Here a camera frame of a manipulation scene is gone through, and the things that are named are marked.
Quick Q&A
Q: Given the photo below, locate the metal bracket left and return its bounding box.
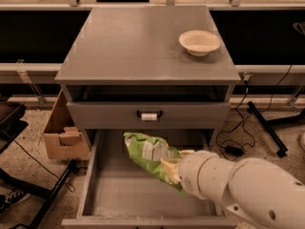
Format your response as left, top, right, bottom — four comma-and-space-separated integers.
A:
17, 70, 47, 107

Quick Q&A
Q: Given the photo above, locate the green rice chip bag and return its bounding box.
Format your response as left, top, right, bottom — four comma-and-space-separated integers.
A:
123, 132, 182, 191

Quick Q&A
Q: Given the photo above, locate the black stand leg left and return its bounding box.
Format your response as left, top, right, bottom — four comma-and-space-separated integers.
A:
10, 160, 76, 229

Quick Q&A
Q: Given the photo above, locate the black stand leg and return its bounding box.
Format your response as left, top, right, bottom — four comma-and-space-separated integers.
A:
10, 160, 76, 229
248, 101, 305, 157

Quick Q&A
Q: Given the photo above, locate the patterned sneaker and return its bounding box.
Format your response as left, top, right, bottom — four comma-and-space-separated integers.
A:
0, 189, 30, 214

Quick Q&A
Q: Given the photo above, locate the closed grey top drawer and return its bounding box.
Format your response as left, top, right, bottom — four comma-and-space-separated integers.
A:
67, 102, 230, 130

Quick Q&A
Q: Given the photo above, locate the black power adapter with cable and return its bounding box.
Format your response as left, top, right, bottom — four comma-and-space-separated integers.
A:
214, 64, 294, 162

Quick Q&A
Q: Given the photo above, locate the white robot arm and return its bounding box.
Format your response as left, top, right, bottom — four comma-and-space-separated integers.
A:
161, 151, 305, 229

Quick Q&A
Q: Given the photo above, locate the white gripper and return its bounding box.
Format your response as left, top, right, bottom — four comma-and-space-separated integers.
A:
161, 150, 235, 199

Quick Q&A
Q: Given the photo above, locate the open grey middle drawer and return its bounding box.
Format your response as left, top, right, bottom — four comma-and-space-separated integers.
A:
62, 130, 237, 229

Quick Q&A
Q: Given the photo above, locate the cardboard box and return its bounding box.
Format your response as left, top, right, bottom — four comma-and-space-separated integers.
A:
43, 92, 91, 160

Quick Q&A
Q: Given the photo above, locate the black drawer handle with tape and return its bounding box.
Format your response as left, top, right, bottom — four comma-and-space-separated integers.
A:
136, 111, 163, 121

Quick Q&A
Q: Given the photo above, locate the grey drawer cabinet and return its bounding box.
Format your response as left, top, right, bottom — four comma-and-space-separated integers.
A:
53, 5, 242, 151

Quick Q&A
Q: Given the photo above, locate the black tray left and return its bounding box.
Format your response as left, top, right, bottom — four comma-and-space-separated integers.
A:
0, 102, 28, 154

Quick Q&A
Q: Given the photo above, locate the black stand leg right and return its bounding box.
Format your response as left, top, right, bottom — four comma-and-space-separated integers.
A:
248, 101, 305, 157

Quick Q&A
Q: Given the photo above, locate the white bowl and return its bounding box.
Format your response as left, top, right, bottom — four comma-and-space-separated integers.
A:
179, 31, 221, 56

